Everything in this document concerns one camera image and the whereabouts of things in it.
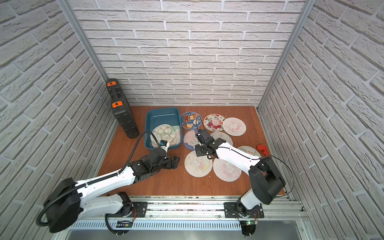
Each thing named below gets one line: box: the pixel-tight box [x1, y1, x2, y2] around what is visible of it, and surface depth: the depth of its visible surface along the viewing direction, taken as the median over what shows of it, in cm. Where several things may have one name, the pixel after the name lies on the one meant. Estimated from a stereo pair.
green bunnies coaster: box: [150, 124, 176, 144], surface depth 105 cm
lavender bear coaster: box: [183, 129, 199, 151], surface depth 102 cm
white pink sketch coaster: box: [222, 117, 247, 137], surface depth 109 cm
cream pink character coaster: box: [184, 151, 213, 178], surface depth 91 cm
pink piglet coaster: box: [213, 158, 242, 182], surface depth 89 cm
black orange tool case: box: [106, 78, 139, 139], surface depth 89 cm
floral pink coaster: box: [203, 113, 226, 132], surface depth 113 cm
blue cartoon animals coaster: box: [180, 111, 203, 130], surface depth 114 cm
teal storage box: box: [144, 107, 183, 150], surface depth 108 cm
